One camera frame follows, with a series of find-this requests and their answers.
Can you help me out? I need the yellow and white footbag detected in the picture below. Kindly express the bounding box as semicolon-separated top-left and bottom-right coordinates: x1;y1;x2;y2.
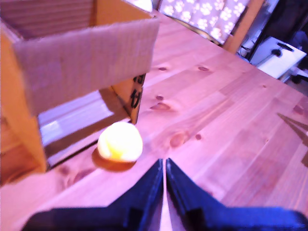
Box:
97;121;144;162

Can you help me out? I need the cardboard dice tower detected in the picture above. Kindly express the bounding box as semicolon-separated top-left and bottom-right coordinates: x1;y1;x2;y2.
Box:
0;0;161;186

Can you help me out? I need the wooden chair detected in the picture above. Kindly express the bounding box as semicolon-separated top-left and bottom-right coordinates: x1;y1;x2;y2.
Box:
223;0;265;55

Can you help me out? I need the white box with black handle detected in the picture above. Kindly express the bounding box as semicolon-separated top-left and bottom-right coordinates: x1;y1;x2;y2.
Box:
250;36;308;80

